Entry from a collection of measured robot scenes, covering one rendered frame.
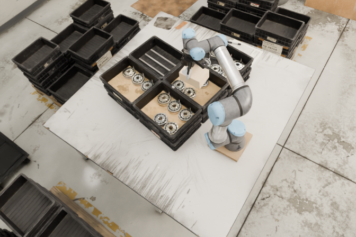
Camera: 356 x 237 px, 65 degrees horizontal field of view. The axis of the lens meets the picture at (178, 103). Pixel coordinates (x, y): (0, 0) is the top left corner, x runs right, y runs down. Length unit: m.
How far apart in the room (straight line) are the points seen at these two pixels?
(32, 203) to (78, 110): 0.76
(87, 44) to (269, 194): 2.35
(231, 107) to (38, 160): 2.28
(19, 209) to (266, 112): 1.97
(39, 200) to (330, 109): 2.79
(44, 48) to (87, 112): 1.27
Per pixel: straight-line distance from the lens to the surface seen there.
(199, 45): 1.56
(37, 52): 3.40
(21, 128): 3.51
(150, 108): 2.05
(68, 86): 3.20
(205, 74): 1.82
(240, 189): 1.91
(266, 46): 3.08
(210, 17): 3.59
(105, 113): 2.28
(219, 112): 1.37
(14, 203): 2.52
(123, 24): 3.50
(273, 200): 2.67
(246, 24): 3.34
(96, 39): 3.23
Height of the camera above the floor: 2.51
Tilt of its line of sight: 55 degrees down
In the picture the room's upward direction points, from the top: 9 degrees counter-clockwise
